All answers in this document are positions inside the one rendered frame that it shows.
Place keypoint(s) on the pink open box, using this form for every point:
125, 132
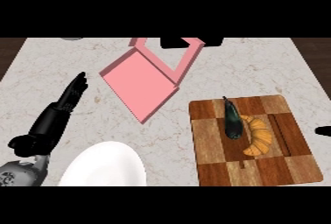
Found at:
147, 77

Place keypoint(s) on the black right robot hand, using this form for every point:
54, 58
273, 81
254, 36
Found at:
323, 131

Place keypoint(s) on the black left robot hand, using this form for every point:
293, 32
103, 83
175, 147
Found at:
51, 124

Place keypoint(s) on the black block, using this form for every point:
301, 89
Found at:
177, 43
214, 41

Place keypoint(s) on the checkered wooden cutting board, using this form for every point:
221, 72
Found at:
255, 143

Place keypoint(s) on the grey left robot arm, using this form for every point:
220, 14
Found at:
22, 172

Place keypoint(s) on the grey round object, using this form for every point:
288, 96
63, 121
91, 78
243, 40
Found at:
72, 38

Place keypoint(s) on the golden croissant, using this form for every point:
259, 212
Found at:
261, 135

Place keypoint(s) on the white plate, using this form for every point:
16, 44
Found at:
106, 166

